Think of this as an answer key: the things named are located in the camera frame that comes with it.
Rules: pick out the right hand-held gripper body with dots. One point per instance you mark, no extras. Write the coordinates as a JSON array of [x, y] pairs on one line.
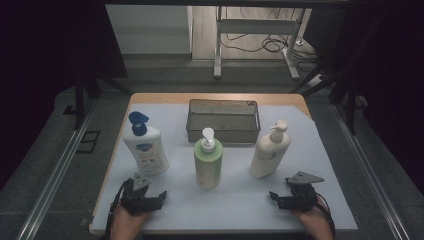
[[303, 198]]

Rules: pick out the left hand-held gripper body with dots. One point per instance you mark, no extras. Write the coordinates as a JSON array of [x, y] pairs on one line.
[[135, 200]]

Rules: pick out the cream pump bottle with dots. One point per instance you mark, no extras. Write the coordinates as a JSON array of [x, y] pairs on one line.
[[266, 156]]

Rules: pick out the white bottle with blue pump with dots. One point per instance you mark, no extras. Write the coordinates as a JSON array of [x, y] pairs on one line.
[[146, 153]]

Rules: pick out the green bottle with white pump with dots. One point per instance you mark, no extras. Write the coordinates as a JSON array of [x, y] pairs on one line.
[[208, 166]]

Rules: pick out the metal mesh basket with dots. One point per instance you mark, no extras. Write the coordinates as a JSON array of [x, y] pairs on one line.
[[233, 113]]

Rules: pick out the person's left hand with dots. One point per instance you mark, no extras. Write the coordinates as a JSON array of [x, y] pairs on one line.
[[125, 226]]

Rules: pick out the person's right hand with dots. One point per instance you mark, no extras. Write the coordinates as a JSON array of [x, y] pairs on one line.
[[318, 225]]

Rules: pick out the black metal stand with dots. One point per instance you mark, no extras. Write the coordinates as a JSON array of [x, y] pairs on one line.
[[79, 106], [350, 113]]

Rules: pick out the white power strip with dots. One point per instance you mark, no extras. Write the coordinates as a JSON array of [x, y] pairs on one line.
[[316, 80]]

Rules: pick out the dark curtain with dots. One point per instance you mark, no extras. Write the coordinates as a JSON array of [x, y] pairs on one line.
[[400, 66], [33, 66]]

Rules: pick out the white panel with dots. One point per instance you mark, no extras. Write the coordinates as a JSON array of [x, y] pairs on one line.
[[150, 30]]

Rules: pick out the aluminium floor rail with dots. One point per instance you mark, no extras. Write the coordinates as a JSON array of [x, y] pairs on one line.
[[50, 186], [366, 173]]

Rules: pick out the white metal desk frame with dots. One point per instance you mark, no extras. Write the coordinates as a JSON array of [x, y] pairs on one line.
[[256, 26]]

